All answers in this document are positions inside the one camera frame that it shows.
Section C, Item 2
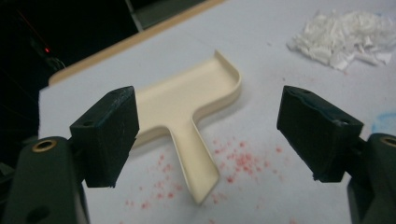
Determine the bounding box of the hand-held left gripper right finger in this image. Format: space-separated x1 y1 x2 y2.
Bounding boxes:
276 85 396 224

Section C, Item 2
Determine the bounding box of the cream plastic dustpan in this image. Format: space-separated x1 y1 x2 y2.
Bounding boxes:
132 49 243 205

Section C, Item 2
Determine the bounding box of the dark stand with red light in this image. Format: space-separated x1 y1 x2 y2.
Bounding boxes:
29 36 67 72

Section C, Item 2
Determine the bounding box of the pile of white paper scraps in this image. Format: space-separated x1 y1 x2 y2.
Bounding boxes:
286 8 396 72

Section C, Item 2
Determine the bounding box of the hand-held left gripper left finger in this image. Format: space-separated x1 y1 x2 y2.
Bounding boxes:
2 85 140 224

